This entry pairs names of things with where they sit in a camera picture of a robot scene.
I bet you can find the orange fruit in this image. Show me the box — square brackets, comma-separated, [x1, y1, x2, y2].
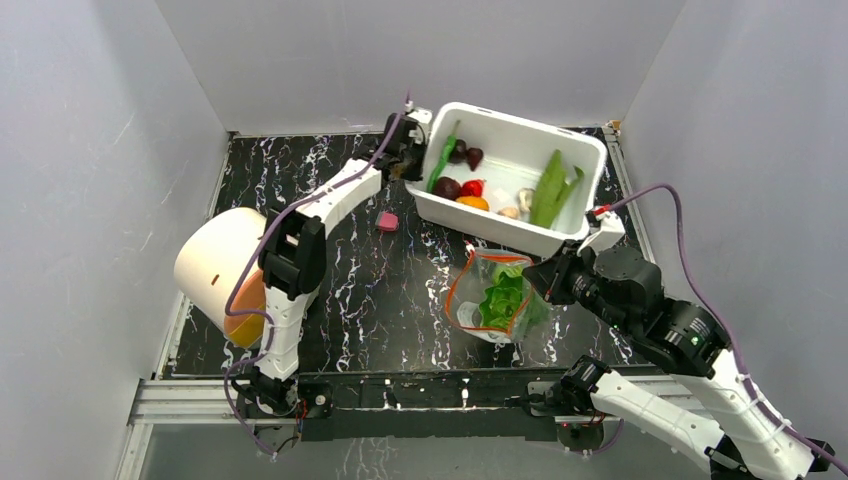
[456, 195, 490, 211]

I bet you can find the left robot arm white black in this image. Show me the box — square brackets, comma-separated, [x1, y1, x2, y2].
[223, 110, 427, 416]

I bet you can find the beige mushroom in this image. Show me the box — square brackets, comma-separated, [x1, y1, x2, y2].
[517, 188, 535, 214]

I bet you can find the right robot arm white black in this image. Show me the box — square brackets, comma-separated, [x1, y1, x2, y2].
[523, 244, 836, 479]

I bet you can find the white plastic bin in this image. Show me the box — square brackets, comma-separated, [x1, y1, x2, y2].
[406, 102, 608, 257]

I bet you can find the clear zip top bag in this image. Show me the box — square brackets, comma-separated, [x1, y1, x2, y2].
[445, 245, 552, 344]

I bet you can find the red tomato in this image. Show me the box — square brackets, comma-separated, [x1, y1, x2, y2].
[460, 179, 485, 197]

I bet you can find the dark purple fruit front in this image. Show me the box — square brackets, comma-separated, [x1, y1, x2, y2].
[431, 176, 462, 201]

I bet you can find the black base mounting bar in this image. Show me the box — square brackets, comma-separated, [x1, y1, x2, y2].
[300, 368, 609, 450]

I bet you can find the dark red fruit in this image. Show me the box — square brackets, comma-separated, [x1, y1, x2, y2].
[465, 147, 484, 171]

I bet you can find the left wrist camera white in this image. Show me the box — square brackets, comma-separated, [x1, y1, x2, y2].
[406, 107, 434, 135]

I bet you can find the long green chili pepper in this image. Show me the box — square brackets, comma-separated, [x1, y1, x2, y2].
[426, 120, 461, 193]

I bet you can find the green napa cabbage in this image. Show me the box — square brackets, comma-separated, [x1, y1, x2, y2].
[478, 266, 551, 338]

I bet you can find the pink small cube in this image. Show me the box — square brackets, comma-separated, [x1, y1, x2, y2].
[376, 211, 400, 232]

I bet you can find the dark purple fruit back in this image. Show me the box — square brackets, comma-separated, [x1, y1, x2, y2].
[448, 139, 467, 164]

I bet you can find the green leafy vegetable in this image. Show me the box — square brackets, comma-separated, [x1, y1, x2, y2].
[529, 149, 585, 228]

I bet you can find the garlic bulb beige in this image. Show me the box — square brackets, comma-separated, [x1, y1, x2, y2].
[498, 207, 521, 220]

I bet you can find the dark purple fruit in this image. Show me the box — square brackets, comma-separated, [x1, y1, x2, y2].
[431, 176, 462, 201]
[448, 139, 467, 164]

